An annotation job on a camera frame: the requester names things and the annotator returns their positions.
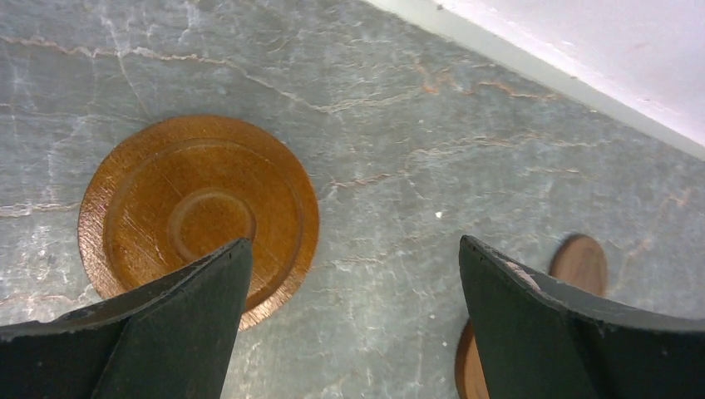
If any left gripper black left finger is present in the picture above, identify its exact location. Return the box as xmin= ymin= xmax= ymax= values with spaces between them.
xmin=1 ymin=239 xmax=253 ymax=398

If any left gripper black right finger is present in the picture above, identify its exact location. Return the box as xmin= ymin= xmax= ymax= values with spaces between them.
xmin=459 ymin=235 xmax=704 ymax=398

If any ridged wooden coaster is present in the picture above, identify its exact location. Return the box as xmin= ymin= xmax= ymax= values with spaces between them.
xmin=455 ymin=234 xmax=608 ymax=399
xmin=77 ymin=114 xmax=319 ymax=329

